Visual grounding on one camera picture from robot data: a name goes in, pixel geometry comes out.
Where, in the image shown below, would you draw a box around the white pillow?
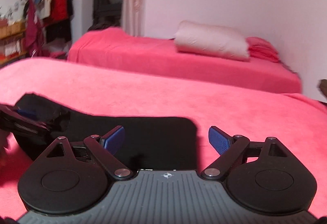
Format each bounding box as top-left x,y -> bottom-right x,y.
174,20 -> 250,62

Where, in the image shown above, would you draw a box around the folded pink blanket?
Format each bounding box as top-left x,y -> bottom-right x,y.
246,37 -> 280,63

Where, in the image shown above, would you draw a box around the wooden shelf unit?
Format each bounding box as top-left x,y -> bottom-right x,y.
1,18 -> 27,68

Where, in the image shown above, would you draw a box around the black pants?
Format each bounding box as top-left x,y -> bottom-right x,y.
14,93 -> 197,171

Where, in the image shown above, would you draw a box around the hanging clothes rack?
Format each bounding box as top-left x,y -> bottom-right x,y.
23,0 -> 74,60

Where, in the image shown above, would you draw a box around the olive brown cushion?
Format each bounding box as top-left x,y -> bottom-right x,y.
318,79 -> 327,99

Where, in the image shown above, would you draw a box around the far pink blanket bed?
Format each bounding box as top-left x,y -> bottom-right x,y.
68,27 -> 302,93

